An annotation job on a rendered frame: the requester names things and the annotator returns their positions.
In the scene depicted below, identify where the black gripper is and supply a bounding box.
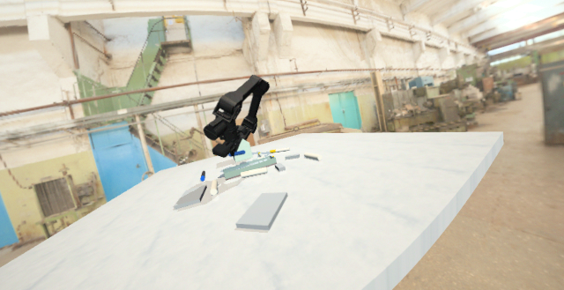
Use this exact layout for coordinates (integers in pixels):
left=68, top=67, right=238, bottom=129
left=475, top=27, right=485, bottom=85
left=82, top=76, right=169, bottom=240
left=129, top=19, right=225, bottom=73
left=212, top=125, right=248, bottom=158

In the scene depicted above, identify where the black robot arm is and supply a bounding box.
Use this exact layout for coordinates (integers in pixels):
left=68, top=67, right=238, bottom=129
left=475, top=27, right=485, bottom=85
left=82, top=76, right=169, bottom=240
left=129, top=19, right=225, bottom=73
left=204, top=75, right=270, bottom=141

